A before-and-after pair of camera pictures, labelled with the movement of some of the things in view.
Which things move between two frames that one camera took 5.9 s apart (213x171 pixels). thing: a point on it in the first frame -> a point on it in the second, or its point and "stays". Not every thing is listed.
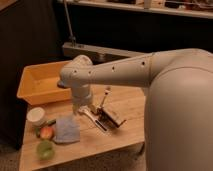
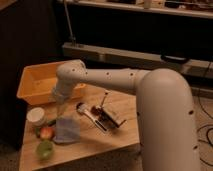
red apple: x=46 y=132 stays
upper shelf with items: x=187 y=8 stays
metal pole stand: x=72 y=38 stays
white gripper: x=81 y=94 -> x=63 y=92
